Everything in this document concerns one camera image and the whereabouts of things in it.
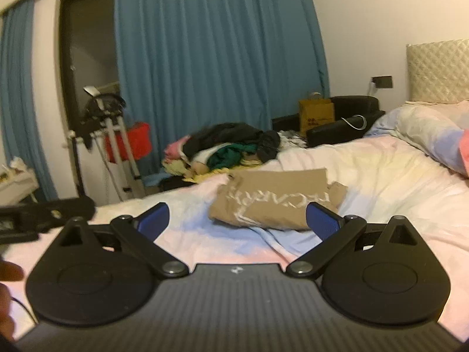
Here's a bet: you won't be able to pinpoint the clutter items on dresser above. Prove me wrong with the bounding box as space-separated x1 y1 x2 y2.
0 157 28 183

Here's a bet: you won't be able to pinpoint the narrow blue curtain left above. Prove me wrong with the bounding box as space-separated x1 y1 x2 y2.
1 0 58 201

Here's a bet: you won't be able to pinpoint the white dresser desk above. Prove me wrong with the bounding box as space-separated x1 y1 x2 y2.
0 169 39 206

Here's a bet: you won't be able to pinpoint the quilted beige headboard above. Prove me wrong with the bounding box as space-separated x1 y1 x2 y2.
406 39 469 104

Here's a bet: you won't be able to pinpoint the pile of mixed clothes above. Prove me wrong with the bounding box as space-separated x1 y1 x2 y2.
162 122 307 184

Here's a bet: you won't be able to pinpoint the brown paper bag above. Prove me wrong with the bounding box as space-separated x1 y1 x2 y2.
299 92 335 136

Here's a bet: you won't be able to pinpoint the black wall socket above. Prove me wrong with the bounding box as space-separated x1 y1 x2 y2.
371 75 393 89

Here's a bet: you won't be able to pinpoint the pastel pillow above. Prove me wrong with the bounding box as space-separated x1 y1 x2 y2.
366 101 468 176

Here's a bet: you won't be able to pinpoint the green garment in pile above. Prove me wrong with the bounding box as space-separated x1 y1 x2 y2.
207 143 258 170

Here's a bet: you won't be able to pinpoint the pink garment in pile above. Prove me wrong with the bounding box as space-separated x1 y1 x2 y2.
164 135 190 162

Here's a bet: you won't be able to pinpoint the black sofa chair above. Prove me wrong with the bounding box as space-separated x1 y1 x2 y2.
271 94 386 150

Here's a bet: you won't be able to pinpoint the large blue curtain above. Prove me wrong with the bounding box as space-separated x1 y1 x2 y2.
114 0 330 175

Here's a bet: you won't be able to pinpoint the person left hand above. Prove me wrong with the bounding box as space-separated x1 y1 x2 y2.
0 260 25 342

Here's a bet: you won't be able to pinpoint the black garment on pile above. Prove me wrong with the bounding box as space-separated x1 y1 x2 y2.
182 122 281 163

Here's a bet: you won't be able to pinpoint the red cloth item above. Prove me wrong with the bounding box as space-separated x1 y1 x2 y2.
116 122 153 161

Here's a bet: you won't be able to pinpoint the yellow garment in pile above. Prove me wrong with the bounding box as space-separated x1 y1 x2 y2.
183 158 262 184

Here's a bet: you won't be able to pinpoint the white exercise machine frame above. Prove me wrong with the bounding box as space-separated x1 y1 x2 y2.
64 82 145 201

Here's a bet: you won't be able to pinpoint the beige tan garment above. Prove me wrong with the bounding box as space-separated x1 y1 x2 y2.
208 168 348 231

